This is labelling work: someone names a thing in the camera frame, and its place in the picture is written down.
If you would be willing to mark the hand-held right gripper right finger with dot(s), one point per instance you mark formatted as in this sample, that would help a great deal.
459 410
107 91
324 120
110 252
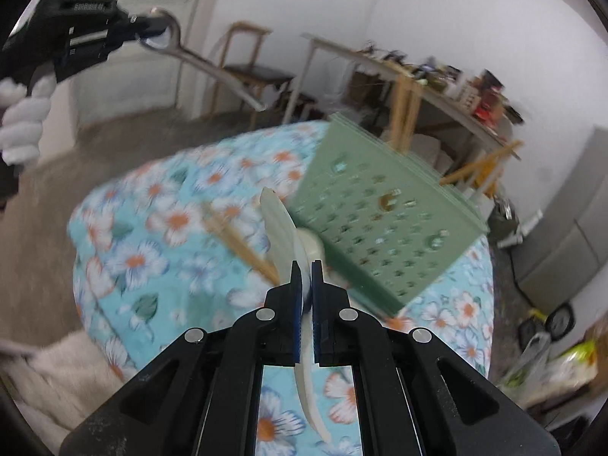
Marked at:
316 313

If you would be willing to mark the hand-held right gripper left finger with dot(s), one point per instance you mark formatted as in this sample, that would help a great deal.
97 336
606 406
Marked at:
298 313

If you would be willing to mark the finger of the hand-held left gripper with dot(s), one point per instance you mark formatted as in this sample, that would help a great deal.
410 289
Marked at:
137 23

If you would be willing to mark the cream plastic scoop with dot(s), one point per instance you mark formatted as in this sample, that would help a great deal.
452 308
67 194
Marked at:
309 247

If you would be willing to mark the white ceramic spoon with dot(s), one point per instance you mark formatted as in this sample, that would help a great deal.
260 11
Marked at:
280 228

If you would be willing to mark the metal spoon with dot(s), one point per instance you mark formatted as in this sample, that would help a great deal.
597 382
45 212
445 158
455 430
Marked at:
213 73

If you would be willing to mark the green plastic utensil holder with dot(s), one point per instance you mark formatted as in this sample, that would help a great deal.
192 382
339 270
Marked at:
361 152

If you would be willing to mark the person's left hand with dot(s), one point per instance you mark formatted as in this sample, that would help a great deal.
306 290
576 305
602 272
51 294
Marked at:
23 118

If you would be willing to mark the floral blue tablecloth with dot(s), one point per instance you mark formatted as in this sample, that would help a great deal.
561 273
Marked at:
190 266

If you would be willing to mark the wooden chair with dark seat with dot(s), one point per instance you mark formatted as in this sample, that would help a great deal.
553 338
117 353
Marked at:
256 75

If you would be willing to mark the grey pillow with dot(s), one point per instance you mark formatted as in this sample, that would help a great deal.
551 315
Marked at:
427 149

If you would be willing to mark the yellow plastic bag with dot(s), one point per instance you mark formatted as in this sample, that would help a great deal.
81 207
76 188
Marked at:
489 178

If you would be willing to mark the black round scale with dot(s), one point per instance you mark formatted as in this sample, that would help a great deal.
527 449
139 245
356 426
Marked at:
559 323

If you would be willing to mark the white desk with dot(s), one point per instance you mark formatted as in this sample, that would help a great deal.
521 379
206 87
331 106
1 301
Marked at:
451 109

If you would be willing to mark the beige fuzzy cloth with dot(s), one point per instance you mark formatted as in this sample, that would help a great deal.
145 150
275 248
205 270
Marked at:
61 384

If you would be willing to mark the green yellow bag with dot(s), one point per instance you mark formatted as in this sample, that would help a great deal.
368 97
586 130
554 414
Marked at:
560 370

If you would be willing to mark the grey refrigerator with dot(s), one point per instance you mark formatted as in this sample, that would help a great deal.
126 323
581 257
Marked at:
570 228

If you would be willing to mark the red box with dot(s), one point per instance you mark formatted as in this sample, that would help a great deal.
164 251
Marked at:
489 99

